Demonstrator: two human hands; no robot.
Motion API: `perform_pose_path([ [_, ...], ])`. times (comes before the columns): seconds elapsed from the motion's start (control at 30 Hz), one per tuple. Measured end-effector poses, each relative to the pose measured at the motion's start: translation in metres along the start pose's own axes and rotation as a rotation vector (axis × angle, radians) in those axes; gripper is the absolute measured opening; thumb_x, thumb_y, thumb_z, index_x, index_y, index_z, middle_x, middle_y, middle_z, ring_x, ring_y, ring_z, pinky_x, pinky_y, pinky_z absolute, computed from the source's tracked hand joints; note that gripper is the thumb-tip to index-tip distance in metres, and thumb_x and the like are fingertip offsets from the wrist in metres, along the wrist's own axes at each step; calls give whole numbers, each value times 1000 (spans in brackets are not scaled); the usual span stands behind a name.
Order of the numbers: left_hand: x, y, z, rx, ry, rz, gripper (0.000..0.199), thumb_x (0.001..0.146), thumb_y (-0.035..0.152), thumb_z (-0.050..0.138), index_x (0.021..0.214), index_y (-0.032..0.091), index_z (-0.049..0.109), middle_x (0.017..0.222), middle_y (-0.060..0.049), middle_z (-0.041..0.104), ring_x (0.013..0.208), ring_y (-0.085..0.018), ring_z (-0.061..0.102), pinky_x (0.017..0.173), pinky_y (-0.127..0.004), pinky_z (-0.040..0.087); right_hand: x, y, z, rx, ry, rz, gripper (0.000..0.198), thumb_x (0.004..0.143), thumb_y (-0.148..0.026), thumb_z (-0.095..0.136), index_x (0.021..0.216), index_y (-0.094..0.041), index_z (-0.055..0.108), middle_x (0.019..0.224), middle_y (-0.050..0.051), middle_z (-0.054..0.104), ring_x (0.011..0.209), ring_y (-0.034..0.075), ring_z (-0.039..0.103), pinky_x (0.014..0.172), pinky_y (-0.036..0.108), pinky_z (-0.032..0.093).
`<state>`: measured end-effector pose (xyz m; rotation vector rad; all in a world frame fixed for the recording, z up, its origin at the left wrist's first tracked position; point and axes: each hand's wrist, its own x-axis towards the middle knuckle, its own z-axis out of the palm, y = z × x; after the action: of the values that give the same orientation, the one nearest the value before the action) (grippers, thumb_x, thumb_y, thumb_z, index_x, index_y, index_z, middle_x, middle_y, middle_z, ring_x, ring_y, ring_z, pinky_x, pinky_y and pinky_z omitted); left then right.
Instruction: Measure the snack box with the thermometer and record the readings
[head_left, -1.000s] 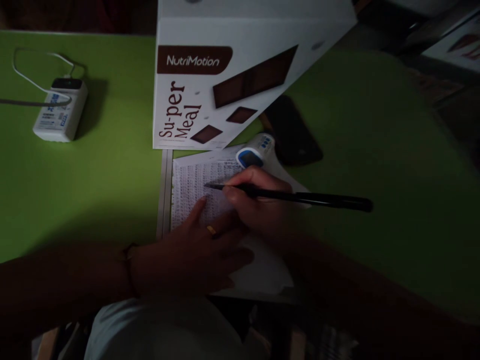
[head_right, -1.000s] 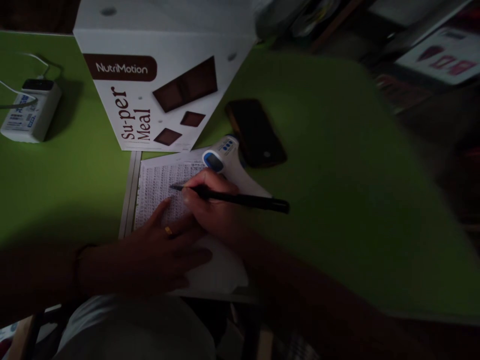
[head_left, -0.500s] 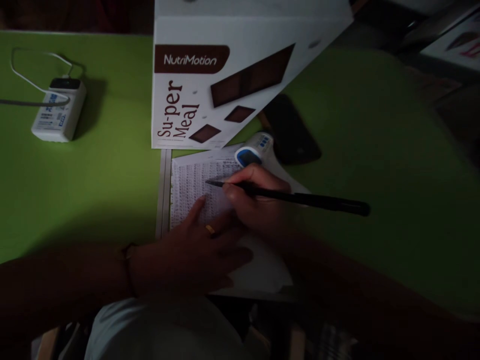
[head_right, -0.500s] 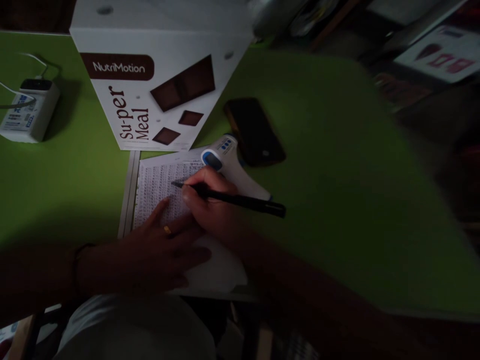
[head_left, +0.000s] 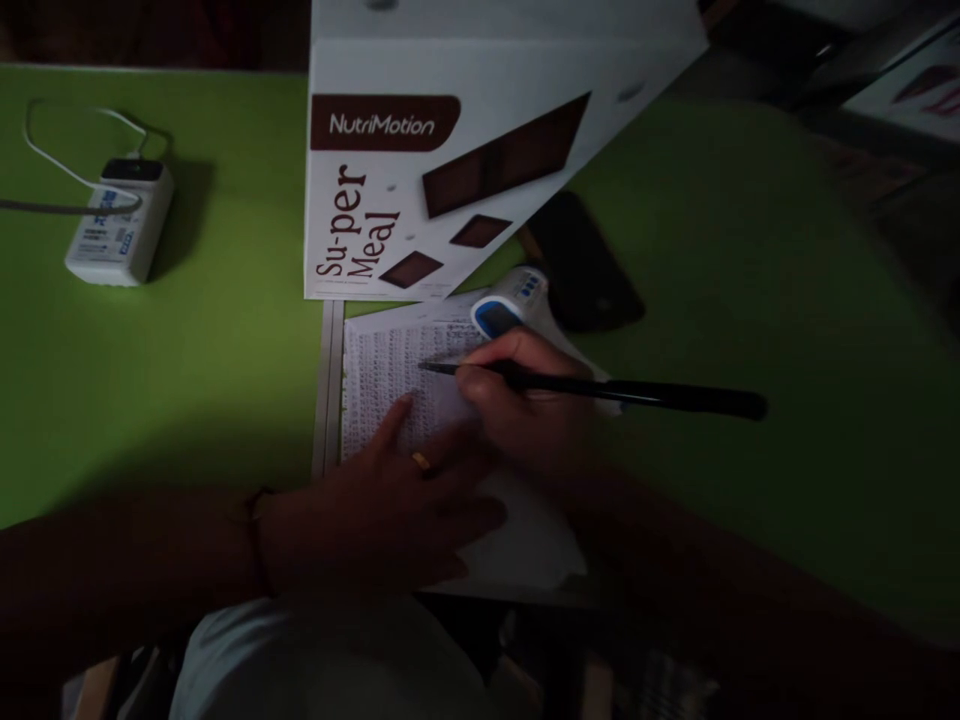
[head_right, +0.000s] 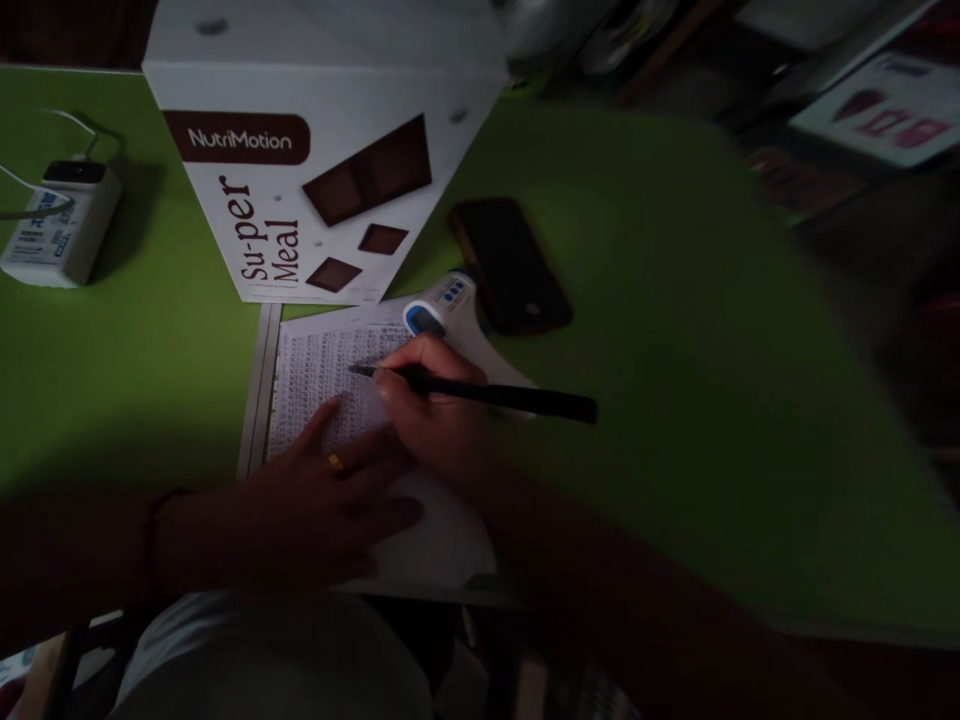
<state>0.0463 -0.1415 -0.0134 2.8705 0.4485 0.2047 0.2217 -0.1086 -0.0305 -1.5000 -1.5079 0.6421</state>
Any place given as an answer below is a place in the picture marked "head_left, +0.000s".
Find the black phone case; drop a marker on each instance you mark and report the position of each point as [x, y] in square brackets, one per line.
[585, 262]

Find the white carton with red print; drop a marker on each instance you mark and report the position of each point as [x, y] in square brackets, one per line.
[915, 82]

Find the person's right thumb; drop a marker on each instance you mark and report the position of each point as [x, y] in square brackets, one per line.
[480, 394]

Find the white box with brown print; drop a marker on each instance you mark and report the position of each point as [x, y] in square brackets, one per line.
[480, 90]

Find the white power adapter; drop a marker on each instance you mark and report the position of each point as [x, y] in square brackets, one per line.
[120, 225]

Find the person's right index finger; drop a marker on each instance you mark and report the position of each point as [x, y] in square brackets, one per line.
[501, 346]

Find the person's left fingers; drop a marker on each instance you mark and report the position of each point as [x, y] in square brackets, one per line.
[394, 431]

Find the black pen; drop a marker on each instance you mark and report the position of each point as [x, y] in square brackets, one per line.
[645, 394]

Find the person's right hand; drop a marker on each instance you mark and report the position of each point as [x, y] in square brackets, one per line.
[532, 405]

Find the blue and white handheld device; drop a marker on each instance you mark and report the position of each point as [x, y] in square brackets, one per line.
[506, 304]

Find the person's body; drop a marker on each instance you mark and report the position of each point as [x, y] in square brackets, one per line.
[322, 660]

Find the white printed paper sheet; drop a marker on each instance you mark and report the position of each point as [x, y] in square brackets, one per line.
[382, 360]

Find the person's left hand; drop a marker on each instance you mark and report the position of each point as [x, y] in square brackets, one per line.
[375, 517]

